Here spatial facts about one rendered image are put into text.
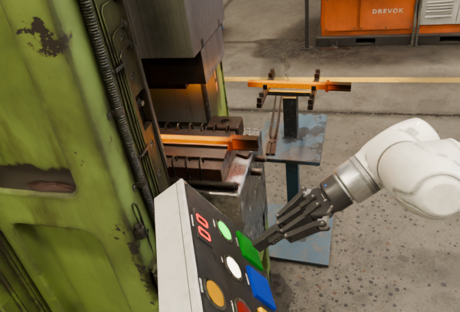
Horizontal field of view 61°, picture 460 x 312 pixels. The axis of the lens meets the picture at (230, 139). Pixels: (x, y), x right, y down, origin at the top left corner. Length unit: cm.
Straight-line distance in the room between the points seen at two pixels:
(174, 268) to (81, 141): 35
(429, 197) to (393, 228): 175
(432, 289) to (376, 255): 29
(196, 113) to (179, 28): 64
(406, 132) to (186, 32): 53
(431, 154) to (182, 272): 45
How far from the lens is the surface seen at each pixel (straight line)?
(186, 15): 94
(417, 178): 67
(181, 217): 76
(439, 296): 219
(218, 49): 116
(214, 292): 68
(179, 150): 131
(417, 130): 85
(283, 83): 174
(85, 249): 128
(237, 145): 128
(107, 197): 97
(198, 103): 152
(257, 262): 92
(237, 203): 123
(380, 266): 222
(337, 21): 467
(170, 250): 74
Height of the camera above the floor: 172
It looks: 34 degrees down
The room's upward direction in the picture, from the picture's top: 8 degrees counter-clockwise
